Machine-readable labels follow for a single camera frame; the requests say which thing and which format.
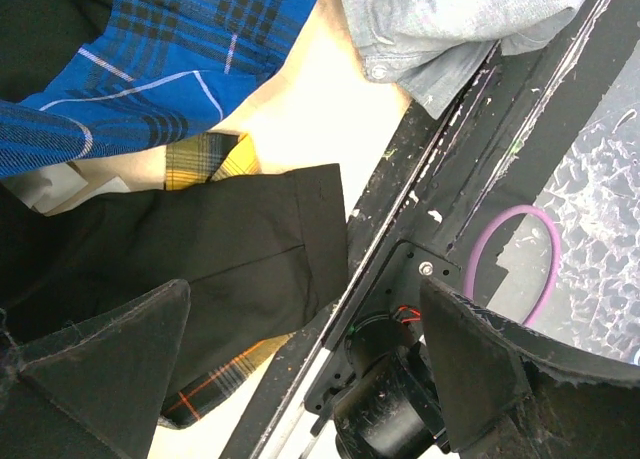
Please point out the black aluminium mounting rail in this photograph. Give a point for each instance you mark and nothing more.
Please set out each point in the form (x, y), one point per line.
(523, 197)

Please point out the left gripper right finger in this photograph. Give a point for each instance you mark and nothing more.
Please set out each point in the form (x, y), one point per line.
(507, 391)

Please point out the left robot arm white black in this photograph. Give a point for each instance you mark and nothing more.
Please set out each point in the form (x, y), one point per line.
(393, 410)

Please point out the blue plaid shirt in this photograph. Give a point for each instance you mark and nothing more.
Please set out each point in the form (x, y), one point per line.
(84, 79)

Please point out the white shirt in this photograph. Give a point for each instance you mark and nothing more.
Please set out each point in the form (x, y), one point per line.
(62, 187)

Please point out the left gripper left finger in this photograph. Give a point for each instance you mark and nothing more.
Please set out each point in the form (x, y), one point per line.
(93, 389)

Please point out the grey shirt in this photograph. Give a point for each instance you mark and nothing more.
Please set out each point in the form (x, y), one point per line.
(432, 48)

